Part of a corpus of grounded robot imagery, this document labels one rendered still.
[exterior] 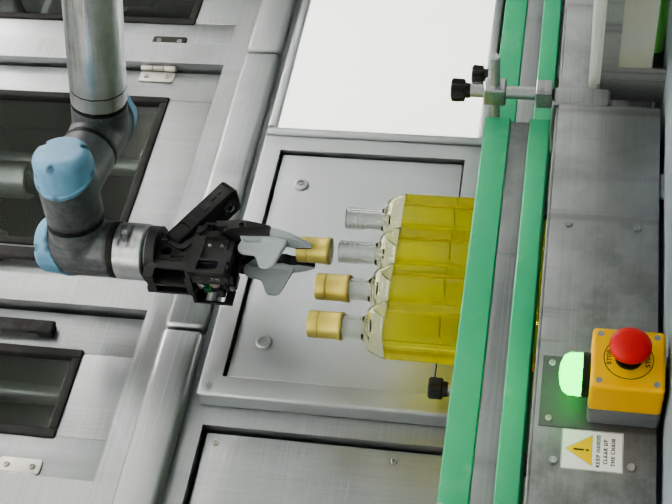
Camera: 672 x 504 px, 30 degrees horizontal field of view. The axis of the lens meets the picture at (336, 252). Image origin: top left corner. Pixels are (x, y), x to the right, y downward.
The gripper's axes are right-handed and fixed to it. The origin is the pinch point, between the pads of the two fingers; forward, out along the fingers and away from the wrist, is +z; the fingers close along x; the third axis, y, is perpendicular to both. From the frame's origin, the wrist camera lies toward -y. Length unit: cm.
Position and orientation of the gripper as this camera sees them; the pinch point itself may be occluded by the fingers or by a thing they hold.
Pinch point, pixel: (304, 250)
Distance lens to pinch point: 162.4
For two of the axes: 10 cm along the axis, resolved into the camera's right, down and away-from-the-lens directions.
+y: -1.7, 7.9, -5.9
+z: 9.8, 0.7, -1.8
